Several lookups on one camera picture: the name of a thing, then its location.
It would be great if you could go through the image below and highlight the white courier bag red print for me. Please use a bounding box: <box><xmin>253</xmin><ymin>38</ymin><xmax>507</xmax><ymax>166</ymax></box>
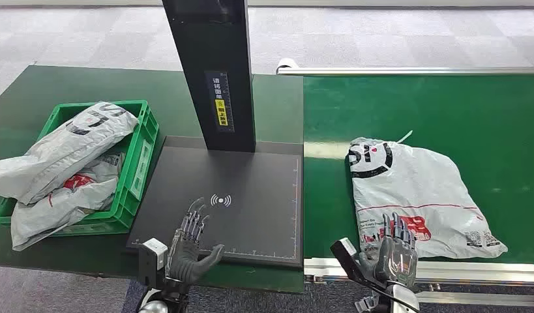
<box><xmin>347</xmin><ymin>130</ymin><xmax>509</xmax><ymax>261</ymax></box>

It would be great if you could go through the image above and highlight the grey courier bag black logo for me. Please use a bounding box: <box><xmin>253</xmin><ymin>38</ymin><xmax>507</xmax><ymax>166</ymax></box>
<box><xmin>0</xmin><ymin>101</ymin><xmax>140</xmax><ymax>205</ymax></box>

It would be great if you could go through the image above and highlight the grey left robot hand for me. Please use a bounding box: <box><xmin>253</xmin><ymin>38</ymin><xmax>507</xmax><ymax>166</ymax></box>
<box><xmin>166</xmin><ymin>197</ymin><xmax>225</xmax><ymax>286</ymax></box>

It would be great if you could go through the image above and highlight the thin silver conveyor rail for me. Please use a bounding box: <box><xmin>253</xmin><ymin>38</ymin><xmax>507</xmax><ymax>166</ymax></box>
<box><xmin>275</xmin><ymin>57</ymin><xmax>534</xmax><ymax>78</ymax></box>

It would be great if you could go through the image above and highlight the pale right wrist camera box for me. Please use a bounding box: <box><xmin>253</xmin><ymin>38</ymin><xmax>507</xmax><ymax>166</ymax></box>
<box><xmin>329</xmin><ymin>237</ymin><xmax>382</xmax><ymax>291</ymax></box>

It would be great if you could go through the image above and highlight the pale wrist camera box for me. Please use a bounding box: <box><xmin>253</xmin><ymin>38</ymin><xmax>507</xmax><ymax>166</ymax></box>
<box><xmin>138</xmin><ymin>237</ymin><xmax>169</xmax><ymax>290</ymax></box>
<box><xmin>329</xmin><ymin>237</ymin><xmax>382</xmax><ymax>291</ymax></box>

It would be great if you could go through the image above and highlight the wide silver conveyor frame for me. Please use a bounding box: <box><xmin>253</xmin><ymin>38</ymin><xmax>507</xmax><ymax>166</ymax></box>
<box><xmin>303</xmin><ymin>258</ymin><xmax>534</xmax><ymax>308</ymax></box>

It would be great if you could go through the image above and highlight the black yellow instruction label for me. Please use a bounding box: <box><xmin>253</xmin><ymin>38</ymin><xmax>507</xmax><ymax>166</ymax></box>
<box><xmin>204</xmin><ymin>70</ymin><xmax>235</xmax><ymax>134</ymax></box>

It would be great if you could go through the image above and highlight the green plastic crate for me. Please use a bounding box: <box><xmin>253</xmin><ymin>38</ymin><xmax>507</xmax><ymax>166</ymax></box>
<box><xmin>0</xmin><ymin>99</ymin><xmax>160</xmax><ymax>237</ymax></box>

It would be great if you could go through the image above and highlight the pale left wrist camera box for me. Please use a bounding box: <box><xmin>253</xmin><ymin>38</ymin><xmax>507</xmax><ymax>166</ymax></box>
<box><xmin>138</xmin><ymin>237</ymin><xmax>169</xmax><ymax>290</ymax></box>

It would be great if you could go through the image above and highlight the black scanner column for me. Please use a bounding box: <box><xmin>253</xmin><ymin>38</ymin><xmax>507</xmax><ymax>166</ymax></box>
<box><xmin>161</xmin><ymin>0</ymin><xmax>257</xmax><ymax>153</ymax></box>

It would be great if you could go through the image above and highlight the black scanner base plate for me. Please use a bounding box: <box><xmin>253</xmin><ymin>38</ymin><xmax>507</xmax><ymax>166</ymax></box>
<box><xmin>125</xmin><ymin>135</ymin><xmax>304</xmax><ymax>269</ymax></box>

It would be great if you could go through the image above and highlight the green conveyor belt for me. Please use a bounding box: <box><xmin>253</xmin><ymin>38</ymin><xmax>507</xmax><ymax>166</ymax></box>
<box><xmin>303</xmin><ymin>75</ymin><xmax>534</xmax><ymax>265</ymax></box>

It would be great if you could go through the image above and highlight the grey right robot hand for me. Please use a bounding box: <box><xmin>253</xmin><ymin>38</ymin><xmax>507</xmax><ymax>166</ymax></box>
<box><xmin>359</xmin><ymin>212</ymin><xmax>419</xmax><ymax>289</ymax></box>

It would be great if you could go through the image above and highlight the white courier bag red logo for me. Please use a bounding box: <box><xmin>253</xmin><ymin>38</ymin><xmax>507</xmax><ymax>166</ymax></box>
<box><xmin>10</xmin><ymin>151</ymin><xmax>126</xmax><ymax>253</ymax></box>

